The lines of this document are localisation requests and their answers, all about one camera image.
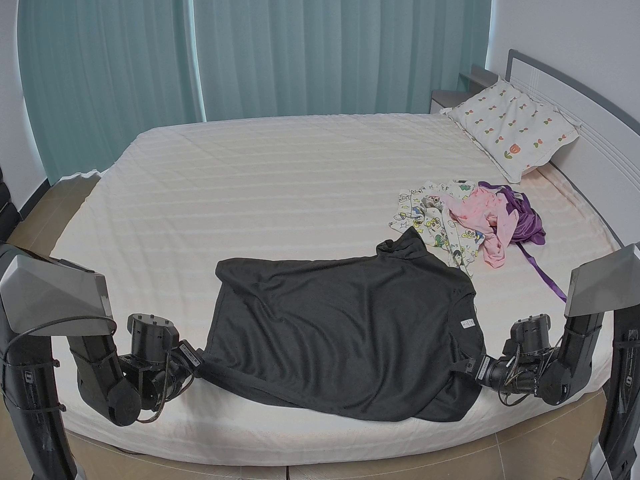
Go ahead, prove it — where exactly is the purple satin garment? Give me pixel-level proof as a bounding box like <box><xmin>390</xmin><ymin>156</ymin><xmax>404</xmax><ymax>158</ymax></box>
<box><xmin>477</xmin><ymin>181</ymin><xmax>568</xmax><ymax>304</ymax></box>

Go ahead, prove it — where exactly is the white printed pillow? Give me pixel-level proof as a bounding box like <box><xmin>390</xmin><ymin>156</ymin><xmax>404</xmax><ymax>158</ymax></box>
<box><xmin>440</xmin><ymin>75</ymin><xmax>581</xmax><ymax>184</ymax></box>

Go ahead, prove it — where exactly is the white printed pyjama garment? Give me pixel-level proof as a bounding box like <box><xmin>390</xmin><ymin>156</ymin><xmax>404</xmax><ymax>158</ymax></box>
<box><xmin>389</xmin><ymin>179</ymin><xmax>486</xmax><ymax>276</ymax></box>

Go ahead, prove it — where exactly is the blue-green curtain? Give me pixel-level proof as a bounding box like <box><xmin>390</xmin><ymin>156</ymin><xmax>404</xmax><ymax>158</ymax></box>
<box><xmin>192</xmin><ymin>0</ymin><xmax>494</xmax><ymax>117</ymax></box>
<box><xmin>17</xmin><ymin>0</ymin><xmax>207</xmax><ymax>186</ymax></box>

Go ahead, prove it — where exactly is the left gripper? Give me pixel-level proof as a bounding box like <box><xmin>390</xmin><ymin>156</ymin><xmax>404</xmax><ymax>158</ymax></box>
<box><xmin>151</xmin><ymin>340</ymin><xmax>206</xmax><ymax>400</ymax></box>

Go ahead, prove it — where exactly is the bed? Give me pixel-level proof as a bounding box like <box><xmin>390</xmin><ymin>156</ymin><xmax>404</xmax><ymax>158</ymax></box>
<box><xmin>47</xmin><ymin>48</ymin><xmax>640</xmax><ymax>466</ymax></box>

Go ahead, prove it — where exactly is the pink garment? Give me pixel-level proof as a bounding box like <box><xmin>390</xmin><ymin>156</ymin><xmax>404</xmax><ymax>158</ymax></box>
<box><xmin>447</xmin><ymin>188</ymin><xmax>518</xmax><ymax>270</ymax></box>

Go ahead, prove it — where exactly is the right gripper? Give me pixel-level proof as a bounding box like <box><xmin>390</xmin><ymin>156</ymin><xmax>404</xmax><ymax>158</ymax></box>
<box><xmin>469</xmin><ymin>353</ymin><xmax>517</xmax><ymax>394</ymax></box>

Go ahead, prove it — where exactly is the grey bedside table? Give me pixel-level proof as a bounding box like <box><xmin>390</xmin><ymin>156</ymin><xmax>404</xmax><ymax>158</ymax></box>
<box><xmin>431</xmin><ymin>64</ymin><xmax>501</xmax><ymax>114</ymax></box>

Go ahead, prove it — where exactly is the black T-shirt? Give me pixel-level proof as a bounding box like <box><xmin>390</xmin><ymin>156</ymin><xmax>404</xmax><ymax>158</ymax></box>
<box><xmin>197</xmin><ymin>226</ymin><xmax>487</xmax><ymax>423</ymax></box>

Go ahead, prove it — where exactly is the black cable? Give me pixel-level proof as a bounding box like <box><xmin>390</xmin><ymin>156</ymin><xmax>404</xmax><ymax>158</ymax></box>
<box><xmin>496</xmin><ymin>385</ymin><xmax>541</xmax><ymax>410</ymax></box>
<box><xmin>136</xmin><ymin>368</ymin><xmax>197</xmax><ymax>425</ymax></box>
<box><xmin>7</xmin><ymin>317</ymin><xmax>117</xmax><ymax>356</ymax></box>

